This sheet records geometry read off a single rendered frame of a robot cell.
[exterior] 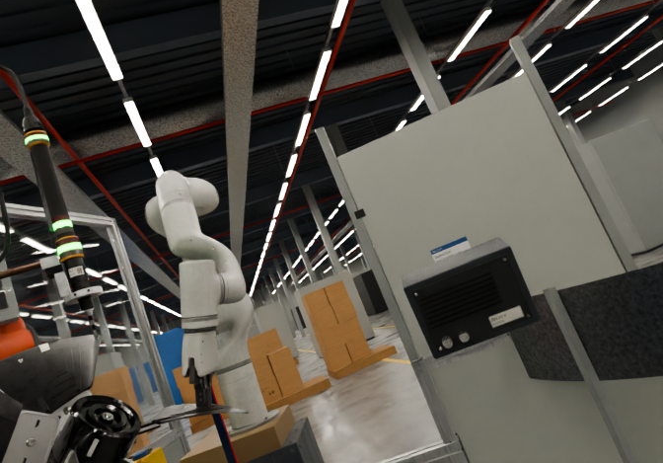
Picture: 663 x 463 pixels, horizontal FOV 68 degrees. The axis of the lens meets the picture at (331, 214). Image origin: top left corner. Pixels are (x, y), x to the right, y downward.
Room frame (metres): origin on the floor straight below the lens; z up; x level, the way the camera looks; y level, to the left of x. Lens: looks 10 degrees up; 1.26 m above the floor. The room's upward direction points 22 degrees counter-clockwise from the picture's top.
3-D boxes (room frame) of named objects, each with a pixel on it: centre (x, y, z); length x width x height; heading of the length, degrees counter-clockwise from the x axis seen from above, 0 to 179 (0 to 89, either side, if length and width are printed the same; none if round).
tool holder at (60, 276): (0.95, 0.53, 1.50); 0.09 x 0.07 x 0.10; 116
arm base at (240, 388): (1.63, 0.49, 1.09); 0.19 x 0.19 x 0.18
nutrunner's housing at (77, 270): (0.95, 0.52, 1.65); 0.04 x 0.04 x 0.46
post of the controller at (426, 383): (1.23, -0.06, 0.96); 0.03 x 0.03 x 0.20; 81
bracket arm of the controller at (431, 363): (1.21, -0.16, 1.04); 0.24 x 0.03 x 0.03; 81
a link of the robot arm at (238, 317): (1.64, 0.45, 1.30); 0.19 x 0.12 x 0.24; 103
